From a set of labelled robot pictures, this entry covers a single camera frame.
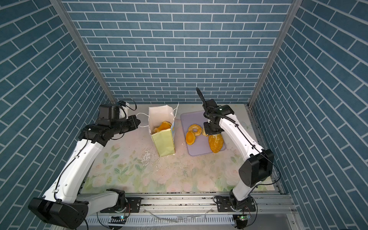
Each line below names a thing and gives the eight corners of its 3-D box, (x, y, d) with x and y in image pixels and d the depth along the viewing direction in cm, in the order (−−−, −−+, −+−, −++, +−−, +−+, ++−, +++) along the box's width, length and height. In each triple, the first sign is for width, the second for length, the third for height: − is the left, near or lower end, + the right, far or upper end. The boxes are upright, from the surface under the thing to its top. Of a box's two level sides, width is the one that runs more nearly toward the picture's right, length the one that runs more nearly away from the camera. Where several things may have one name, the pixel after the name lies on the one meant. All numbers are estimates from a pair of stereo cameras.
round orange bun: (185, 145, 98) (185, 140, 94) (185, 135, 104) (185, 131, 99) (195, 145, 98) (195, 141, 94) (195, 135, 104) (195, 131, 99)
